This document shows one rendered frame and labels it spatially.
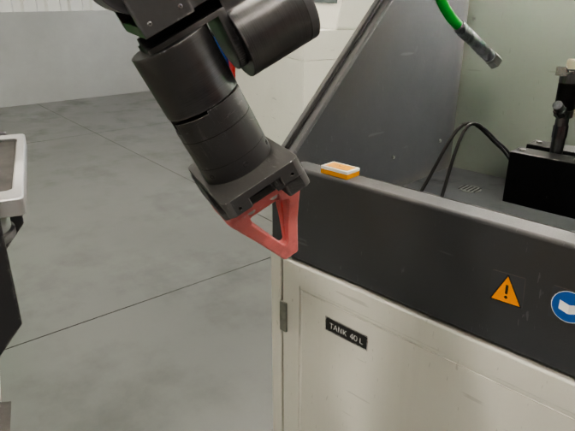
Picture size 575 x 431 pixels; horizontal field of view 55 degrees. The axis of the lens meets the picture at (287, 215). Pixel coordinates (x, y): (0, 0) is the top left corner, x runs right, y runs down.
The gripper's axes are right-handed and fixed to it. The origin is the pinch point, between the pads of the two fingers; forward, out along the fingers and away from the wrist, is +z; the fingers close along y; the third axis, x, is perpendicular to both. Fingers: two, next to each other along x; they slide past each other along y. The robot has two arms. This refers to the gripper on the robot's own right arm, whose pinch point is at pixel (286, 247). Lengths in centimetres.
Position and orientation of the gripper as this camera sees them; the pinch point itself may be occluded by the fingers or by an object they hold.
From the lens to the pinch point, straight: 47.7
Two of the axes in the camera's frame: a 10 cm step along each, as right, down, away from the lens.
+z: 4.1, 7.6, 5.0
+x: -8.2, 5.5, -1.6
